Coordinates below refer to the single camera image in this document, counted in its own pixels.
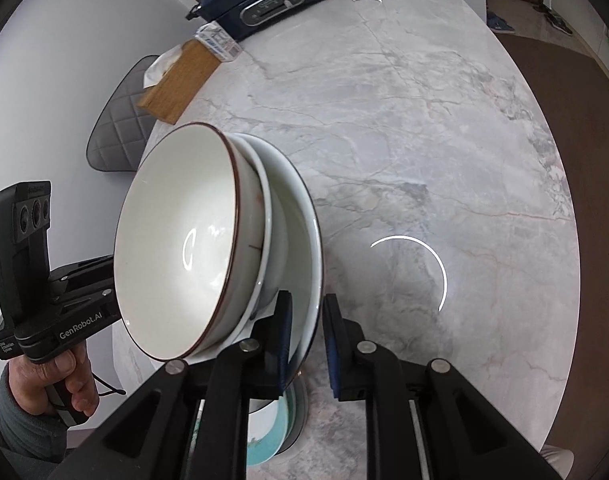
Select brown-rimmed white bowl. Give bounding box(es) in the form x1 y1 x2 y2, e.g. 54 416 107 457
114 122 262 361

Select pale green deep plate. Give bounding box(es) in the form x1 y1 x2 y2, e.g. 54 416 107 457
188 132 325 378

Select person's left forearm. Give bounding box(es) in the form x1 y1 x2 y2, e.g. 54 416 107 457
0 366 67 479

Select person's left hand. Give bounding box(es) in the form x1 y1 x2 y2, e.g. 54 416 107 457
7 342 99 417

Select teal patterned plate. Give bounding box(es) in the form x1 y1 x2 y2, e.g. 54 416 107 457
191 393 294 469

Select dark bottom plate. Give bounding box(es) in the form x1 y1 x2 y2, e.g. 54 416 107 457
277 375 309 454

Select grey quilted chair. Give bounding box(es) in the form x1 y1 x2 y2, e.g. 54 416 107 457
85 55 157 172

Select wooden tissue box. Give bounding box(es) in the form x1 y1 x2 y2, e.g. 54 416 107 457
137 39 221 125

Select dark sneaker left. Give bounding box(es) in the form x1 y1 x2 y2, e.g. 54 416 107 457
487 10 515 34

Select dark sneaker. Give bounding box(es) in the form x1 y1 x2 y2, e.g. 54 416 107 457
487 10 515 34
544 9 573 36

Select dark sneaker right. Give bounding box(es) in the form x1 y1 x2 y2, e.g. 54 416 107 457
544 9 573 36

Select white storage cabinet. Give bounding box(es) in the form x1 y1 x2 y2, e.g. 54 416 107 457
551 0 609 78

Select black camera box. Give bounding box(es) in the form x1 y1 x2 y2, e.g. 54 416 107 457
0 181 52 326

